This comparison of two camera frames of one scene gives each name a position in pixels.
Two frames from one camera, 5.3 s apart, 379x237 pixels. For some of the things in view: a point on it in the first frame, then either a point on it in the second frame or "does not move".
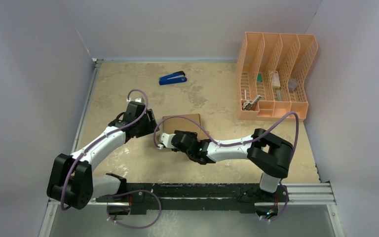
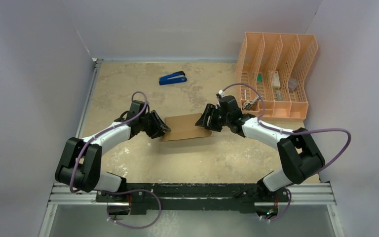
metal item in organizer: (247, 105) does not move
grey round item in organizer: (292, 84) does not move
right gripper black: (179, 140) -> (213, 116)
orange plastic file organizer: (270, 75) does not move
